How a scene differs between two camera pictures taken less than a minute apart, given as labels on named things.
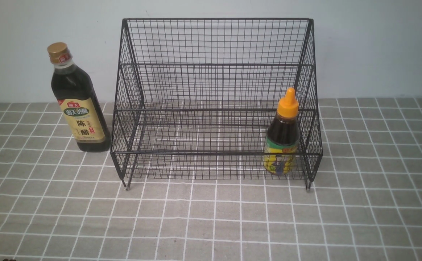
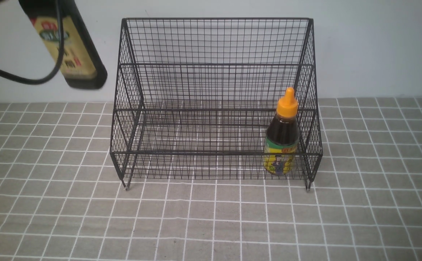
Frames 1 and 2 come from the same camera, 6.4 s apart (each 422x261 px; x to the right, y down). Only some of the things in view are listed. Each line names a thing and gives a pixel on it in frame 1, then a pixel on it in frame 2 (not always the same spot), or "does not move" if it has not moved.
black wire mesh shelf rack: [223, 98] does not move
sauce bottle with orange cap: [282, 140] does not move
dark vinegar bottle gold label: [79, 102] -> [82, 66]
